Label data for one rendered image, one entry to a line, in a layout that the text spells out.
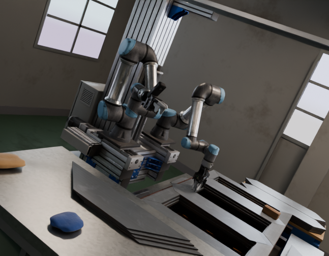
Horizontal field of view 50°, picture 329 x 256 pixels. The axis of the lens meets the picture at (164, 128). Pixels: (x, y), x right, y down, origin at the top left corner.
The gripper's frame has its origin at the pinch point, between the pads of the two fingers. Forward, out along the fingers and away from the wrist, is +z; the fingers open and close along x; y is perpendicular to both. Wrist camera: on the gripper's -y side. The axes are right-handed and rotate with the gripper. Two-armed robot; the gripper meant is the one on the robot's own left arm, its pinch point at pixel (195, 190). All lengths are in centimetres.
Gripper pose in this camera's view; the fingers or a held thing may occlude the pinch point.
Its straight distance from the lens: 255.8
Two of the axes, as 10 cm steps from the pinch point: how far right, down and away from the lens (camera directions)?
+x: 8.0, 4.4, -4.1
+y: -4.7, 0.4, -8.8
